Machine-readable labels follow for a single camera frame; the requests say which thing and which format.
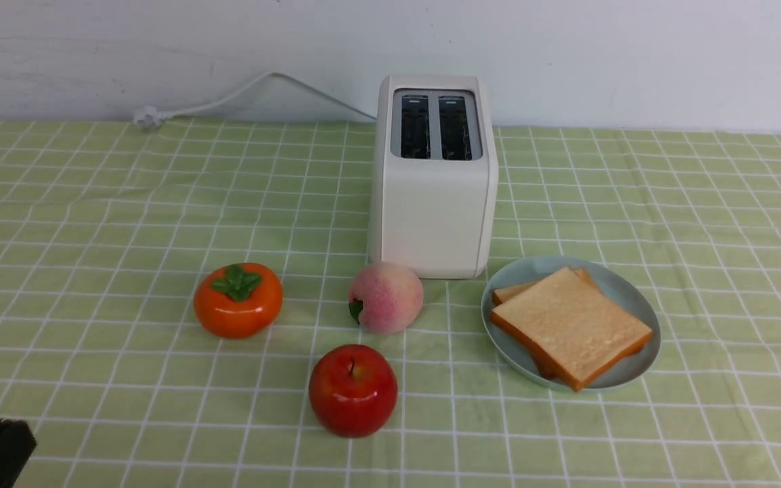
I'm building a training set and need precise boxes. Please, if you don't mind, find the toast slice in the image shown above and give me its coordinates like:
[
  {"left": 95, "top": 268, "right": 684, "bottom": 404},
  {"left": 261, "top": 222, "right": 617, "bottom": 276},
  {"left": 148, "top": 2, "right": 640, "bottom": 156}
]
[
  {"left": 489, "top": 266, "right": 654, "bottom": 392},
  {"left": 491, "top": 267, "right": 645, "bottom": 380}
]

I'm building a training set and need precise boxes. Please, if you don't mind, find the white two-slot toaster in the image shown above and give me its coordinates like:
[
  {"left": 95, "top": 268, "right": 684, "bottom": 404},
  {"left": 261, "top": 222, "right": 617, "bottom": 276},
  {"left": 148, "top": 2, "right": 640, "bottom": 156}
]
[{"left": 367, "top": 75, "right": 499, "bottom": 280}]

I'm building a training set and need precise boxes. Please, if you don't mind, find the orange persimmon with green leaf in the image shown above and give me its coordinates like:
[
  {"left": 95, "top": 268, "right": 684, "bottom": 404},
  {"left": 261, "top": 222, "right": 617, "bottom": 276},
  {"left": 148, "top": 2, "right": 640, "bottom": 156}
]
[{"left": 193, "top": 262, "right": 284, "bottom": 340}]

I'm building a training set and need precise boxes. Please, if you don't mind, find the red apple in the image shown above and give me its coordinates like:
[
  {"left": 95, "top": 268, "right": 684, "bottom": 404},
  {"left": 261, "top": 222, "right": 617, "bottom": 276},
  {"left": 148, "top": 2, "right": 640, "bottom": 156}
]
[{"left": 308, "top": 344, "right": 399, "bottom": 439}]

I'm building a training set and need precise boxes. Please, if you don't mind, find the pink peach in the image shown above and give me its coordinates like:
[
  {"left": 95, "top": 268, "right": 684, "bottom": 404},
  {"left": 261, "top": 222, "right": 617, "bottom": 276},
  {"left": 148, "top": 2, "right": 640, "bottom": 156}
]
[{"left": 348, "top": 262, "right": 424, "bottom": 336}]

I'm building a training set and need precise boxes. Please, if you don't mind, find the light blue plate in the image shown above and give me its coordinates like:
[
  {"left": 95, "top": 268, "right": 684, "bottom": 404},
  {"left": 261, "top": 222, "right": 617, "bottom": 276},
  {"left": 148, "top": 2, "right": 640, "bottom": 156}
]
[{"left": 480, "top": 256, "right": 662, "bottom": 392}]

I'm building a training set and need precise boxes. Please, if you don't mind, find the green checkered tablecloth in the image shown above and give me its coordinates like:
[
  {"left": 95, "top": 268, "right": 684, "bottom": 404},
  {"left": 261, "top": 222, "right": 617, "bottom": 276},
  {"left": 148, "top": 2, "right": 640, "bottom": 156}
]
[{"left": 0, "top": 120, "right": 781, "bottom": 487}]

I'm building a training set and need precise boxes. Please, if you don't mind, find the white power cable with plug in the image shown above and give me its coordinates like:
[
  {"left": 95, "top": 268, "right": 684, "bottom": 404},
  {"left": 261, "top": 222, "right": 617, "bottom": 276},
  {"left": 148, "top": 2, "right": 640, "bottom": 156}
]
[{"left": 132, "top": 70, "right": 377, "bottom": 131}]

